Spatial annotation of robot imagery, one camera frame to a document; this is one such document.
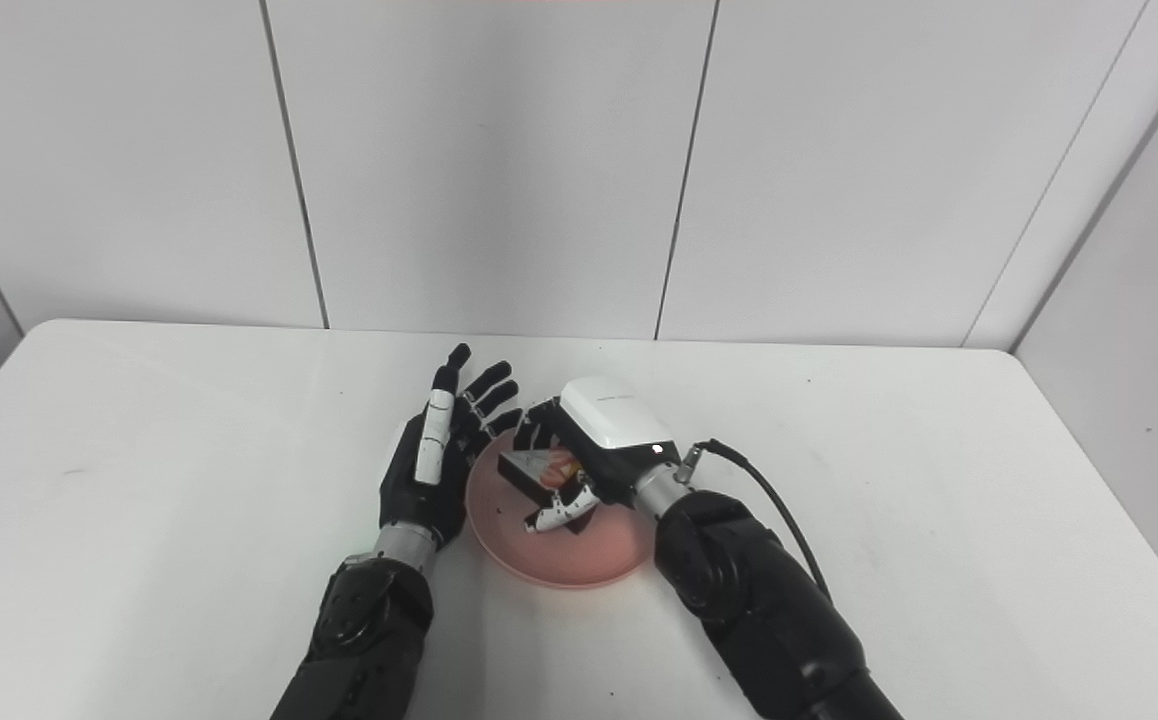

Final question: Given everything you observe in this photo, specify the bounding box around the chocolate cake slice with fruit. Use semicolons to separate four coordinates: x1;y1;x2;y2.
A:
496;447;600;536

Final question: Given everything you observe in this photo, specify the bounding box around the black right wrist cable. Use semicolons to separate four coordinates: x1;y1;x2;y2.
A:
679;438;832;601

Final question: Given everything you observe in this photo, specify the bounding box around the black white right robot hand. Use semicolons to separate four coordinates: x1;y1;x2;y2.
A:
513;376;685;535

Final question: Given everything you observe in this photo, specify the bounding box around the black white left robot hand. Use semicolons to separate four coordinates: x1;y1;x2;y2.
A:
379;344;524;549

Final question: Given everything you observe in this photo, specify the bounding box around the pink round plate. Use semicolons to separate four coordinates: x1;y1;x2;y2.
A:
465;432;656;588

